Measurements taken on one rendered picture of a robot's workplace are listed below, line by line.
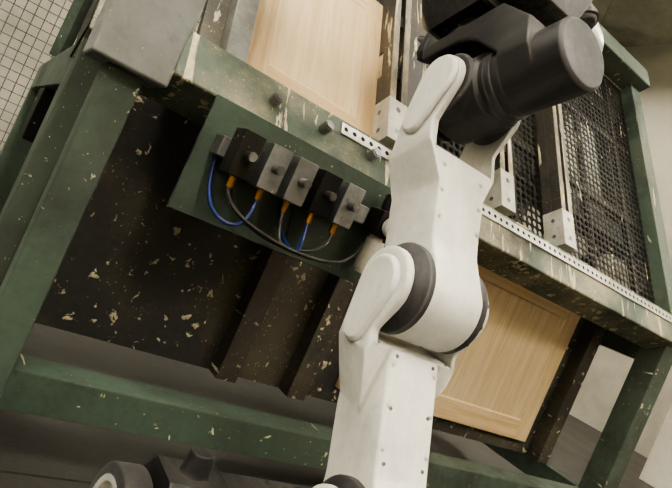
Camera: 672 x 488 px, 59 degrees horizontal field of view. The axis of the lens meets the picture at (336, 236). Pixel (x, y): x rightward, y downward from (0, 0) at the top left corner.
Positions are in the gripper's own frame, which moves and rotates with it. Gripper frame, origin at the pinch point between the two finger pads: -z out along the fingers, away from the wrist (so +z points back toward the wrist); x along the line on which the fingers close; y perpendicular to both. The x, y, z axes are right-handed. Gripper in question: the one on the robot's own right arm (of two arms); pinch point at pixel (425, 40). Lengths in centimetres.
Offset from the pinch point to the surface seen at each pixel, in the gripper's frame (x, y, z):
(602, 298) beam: -38, -82, 36
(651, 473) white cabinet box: -131, -355, -44
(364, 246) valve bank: -53, 13, 45
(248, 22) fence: -23, 52, 21
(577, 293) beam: -40, -70, 37
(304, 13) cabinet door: -13.7, 38.0, 7.9
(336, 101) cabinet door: -28.1, 25.5, 21.8
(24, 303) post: -80, 74, 63
